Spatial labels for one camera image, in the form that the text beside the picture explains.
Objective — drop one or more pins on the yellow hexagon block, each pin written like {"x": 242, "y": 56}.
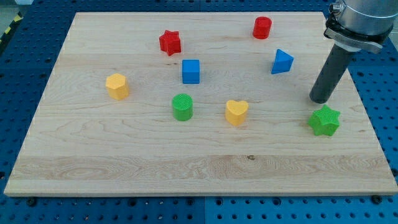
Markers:
{"x": 117, "y": 86}

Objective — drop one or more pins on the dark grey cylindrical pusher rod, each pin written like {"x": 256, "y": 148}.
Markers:
{"x": 330, "y": 75}

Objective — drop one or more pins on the green cylinder block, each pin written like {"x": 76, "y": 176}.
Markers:
{"x": 182, "y": 105}

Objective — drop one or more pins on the green star block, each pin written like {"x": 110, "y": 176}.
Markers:
{"x": 324, "y": 121}

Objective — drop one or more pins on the red cylinder block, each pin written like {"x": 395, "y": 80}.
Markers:
{"x": 262, "y": 27}

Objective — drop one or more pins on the blue triangle block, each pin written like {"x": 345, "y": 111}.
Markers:
{"x": 282, "y": 63}

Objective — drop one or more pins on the yellow heart block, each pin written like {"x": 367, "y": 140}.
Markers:
{"x": 236, "y": 111}

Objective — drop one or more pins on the red star block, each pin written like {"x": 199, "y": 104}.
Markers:
{"x": 170, "y": 42}

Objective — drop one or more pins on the black yellow hazard tape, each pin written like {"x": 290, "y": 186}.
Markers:
{"x": 11, "y": 29}

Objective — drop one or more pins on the blue cube block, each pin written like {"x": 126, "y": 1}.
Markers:
{"x": 190, "y": 71}

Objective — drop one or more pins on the light wooden board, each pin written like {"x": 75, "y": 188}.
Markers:
{"x": 83, "y": 143}

